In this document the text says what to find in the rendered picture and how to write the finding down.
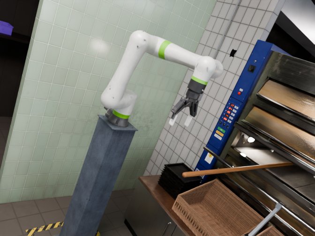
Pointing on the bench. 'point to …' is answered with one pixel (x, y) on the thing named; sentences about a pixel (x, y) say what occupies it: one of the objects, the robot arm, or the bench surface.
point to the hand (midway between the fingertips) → (179, 123)
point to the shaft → (232, 169)
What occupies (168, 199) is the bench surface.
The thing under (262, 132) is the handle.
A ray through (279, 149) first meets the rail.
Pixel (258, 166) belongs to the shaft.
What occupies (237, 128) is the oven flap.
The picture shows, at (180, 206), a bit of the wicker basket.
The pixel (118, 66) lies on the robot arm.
